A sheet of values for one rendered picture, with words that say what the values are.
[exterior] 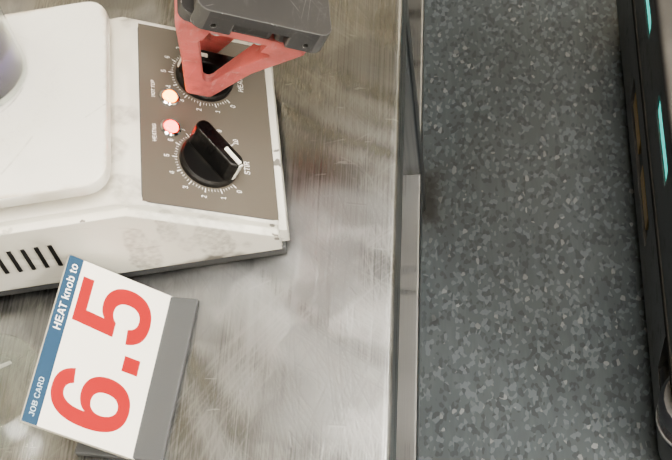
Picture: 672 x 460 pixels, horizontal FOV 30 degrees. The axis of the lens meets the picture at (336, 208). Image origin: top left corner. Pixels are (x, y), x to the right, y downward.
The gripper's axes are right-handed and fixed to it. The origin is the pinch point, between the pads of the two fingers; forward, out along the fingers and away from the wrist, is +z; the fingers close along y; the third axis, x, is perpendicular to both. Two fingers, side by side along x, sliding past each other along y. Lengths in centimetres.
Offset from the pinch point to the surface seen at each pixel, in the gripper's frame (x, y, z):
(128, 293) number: -2.2, 10.9, 6.3
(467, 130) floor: 56, -53, 60
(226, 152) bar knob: 1.0, 6.0, -0.5
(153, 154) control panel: -2.3, 5.6, 1.2
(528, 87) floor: 64, -59, 56
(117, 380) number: -2.5, 15.5, 6.9
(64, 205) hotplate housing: -6.4, 8.5, 2.7
